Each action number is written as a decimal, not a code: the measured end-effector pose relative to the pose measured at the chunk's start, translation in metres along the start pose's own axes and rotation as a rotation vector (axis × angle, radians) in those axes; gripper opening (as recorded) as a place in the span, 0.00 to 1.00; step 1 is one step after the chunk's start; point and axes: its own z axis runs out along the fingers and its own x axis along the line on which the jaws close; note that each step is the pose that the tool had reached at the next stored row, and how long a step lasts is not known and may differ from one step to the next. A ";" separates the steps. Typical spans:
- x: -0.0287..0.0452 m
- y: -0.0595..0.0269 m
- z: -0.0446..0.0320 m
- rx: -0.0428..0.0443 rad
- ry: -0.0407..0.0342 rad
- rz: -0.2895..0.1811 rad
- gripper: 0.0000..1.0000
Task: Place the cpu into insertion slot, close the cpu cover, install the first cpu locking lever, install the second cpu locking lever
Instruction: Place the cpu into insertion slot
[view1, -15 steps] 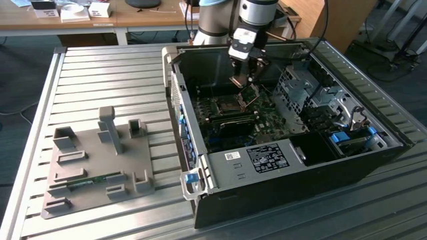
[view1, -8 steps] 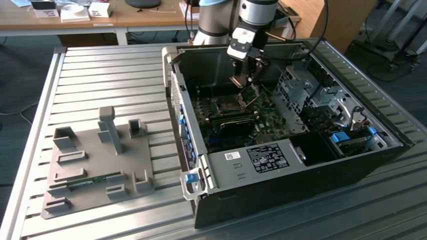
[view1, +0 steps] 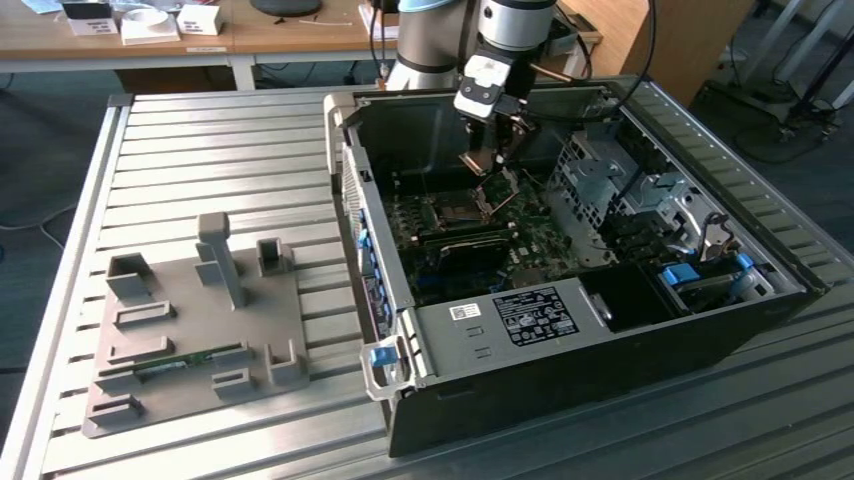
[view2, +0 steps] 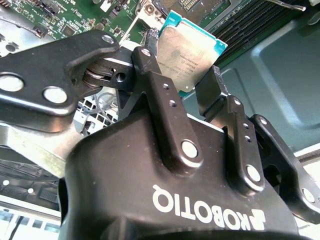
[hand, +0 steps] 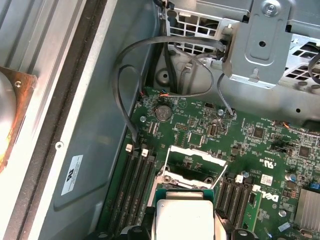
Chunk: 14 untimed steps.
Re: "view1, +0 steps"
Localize black expansion card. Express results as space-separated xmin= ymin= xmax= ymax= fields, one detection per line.
xmin=432 ymin=238 xmax=510 ymax=276

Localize CPU silver top green edge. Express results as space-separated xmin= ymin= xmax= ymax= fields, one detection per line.
xmin=458 ymin=149 xmax=497 ymax=177

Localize grey parts rack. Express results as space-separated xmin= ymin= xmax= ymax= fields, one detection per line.
xmin=79 ymin=211 xmax=314 ymax=440

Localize silver metal drive cage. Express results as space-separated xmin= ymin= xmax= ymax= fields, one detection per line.
xmin=543 ymin=92 xmax=713 ymax=266

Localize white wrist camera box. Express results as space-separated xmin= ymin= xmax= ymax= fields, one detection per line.
xmin=452 ymin=52 xmax=521 ymax=120

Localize grey power supply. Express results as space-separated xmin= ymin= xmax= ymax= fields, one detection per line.
xmin=399 ymin=277 xmax=613 ymax=389

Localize white labelled box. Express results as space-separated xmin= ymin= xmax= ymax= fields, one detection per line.
xmin=174 ymin=3 xmax=223 ymax=37

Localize green RAM stick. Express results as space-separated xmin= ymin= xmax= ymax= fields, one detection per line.
xmin=130 ymin=344 xmax=242 ymax=375

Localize grey wheeled floor base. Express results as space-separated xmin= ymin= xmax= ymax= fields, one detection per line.
xmin=690 ymin=74 xmax=842 ymax=146

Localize black open PC case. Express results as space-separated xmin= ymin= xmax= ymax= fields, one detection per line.
xmin=320 ymin=73 xmax=854 ymax=459

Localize blue disk carrier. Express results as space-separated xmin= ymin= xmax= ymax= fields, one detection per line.
xmin=657 ymin=263 xmax=699 ymax=287

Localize metal socket cover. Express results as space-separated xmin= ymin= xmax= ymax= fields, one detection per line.
xmin=474 ymin=171 xmax=522 ymax=222

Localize white round-topped block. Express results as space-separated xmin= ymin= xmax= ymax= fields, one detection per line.
xmin=119 ymin=7 xmax=182 ymax=47

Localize white box black screen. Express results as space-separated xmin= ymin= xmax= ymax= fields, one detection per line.
xmin=66 ymin=0 xmax=123 ymax=37

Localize CPU socket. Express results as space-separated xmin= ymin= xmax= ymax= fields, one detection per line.
xmin=426 ymin=191 xmax=494 ymax=234

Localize wooden desk white frame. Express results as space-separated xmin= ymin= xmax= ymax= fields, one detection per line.
xmin=230 ymin=0 xmax=606 ymax=91
xmin=0 ymin=0 xmax=259 ymax=91

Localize dark round object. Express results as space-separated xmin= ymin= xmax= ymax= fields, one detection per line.
xmin=250 ymin=0 xmax=326 ymax=16

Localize green motherboard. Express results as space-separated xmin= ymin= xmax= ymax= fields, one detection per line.
xmin=383 ymin=169 xmax=622 ymax=306

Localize wooden cabinet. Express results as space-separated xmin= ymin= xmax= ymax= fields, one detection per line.
xmin=586 ymin=0 xmax=759 ymax=109

